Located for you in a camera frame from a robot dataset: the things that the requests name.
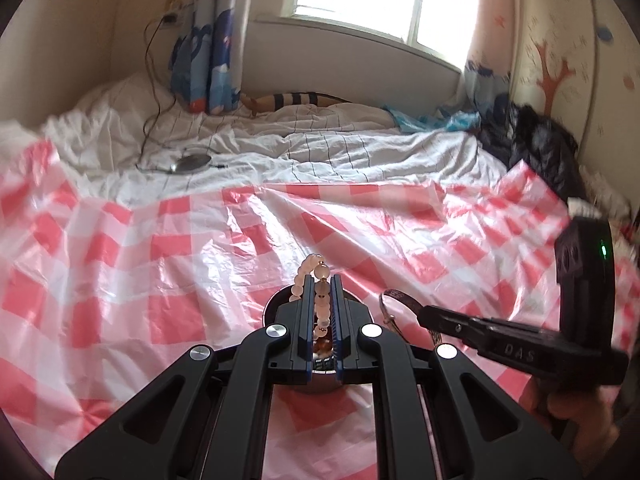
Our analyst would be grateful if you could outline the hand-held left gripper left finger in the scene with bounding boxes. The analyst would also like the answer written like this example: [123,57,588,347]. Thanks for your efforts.
[54,280,318,480]

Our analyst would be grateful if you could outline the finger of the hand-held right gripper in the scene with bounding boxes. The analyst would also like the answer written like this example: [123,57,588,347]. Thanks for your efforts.
[416,304,496,358]

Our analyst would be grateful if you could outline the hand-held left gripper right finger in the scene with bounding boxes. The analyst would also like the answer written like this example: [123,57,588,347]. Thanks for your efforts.
[330,276,584,480]

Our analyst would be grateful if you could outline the pink bead bracelet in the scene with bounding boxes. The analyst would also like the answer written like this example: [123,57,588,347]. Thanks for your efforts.
[289,254,334,357]

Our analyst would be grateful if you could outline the round metal tin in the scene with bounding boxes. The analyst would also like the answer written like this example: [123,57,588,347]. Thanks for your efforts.
[262,285,382,402]

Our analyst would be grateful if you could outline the person's right hand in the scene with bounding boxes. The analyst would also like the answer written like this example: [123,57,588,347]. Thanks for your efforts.
[530,382,624,461]

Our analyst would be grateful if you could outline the black jacket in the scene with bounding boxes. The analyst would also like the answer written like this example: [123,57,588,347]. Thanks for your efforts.
[476,101,592,204]

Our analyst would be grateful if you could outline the white striped bedsheet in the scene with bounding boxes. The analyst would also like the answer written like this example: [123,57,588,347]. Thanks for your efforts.
[0,72,512,212]

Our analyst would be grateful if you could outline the red checkered plastic sheet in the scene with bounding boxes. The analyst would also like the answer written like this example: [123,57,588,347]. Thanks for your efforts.
[0,137,640,480]

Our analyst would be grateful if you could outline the round silver device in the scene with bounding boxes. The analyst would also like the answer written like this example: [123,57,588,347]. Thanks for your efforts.
[169,153,214,177]

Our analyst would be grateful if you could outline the light blue cloth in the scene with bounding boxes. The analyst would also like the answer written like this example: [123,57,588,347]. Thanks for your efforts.
[381,104,482,137]

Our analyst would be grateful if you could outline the striped plush toy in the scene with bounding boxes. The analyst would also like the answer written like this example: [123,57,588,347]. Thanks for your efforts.
[239,90,362,112]

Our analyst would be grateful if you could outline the pink and blue curtain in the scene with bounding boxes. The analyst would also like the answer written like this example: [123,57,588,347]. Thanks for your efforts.
[461,0,518,128]

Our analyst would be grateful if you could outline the blue cartoon curtain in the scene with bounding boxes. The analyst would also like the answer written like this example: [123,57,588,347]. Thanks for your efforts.
[167,0,252,117]

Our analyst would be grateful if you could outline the orange tree wall sticker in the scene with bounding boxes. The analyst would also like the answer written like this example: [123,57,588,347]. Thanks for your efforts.
[531,35,577,117]

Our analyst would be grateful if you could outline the black cable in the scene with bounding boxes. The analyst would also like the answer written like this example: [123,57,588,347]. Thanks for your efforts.
[134,12,232,174]

